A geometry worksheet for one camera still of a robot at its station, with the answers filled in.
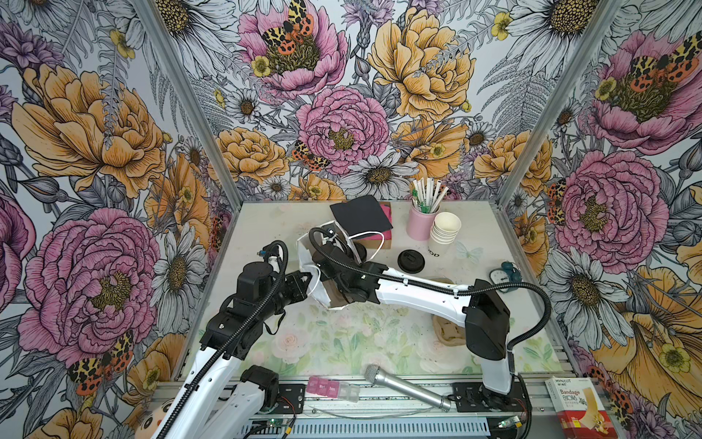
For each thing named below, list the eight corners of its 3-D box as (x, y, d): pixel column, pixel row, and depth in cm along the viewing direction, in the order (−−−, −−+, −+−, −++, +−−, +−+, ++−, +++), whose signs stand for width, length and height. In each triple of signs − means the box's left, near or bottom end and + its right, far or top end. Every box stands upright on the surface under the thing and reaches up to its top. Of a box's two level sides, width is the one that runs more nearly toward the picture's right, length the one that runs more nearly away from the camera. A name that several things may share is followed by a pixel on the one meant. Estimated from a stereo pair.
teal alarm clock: (501, 296, 96) (512, 283, 89) (487, 278, 101) (496, 264, 94) (513, 290, 97) (525, 277, 91) (499, 273, 102) (509, 259, 95)
